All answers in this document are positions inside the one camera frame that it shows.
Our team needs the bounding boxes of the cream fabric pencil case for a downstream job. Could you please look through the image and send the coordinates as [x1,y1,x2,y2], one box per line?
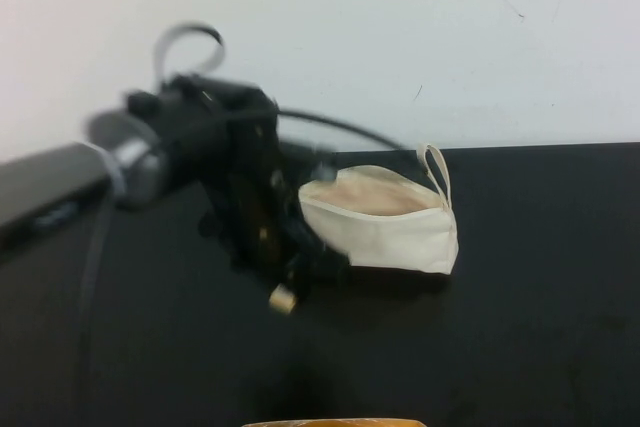
[298,143,460,277]

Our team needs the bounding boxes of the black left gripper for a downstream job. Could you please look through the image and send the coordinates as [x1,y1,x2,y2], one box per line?
[198,115,352,310]

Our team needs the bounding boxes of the grey flat ribbon cable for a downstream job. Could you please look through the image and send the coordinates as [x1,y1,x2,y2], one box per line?
[151,20,227,84]

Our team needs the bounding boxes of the thin grey cable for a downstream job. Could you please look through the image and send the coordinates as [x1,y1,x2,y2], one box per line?
[77,186,117,427]

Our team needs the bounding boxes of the black cable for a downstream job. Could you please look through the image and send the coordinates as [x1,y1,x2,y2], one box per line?
[273,107,422,183]

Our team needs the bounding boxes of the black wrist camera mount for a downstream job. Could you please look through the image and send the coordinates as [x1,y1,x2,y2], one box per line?
[125,74,279,148]

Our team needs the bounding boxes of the yellow-orange curved object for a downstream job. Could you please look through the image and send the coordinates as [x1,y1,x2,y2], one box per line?
[243,417,426,427]

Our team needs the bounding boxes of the small yellowish eraser with barcode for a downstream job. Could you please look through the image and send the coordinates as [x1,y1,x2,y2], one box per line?
[268,285,297,314]

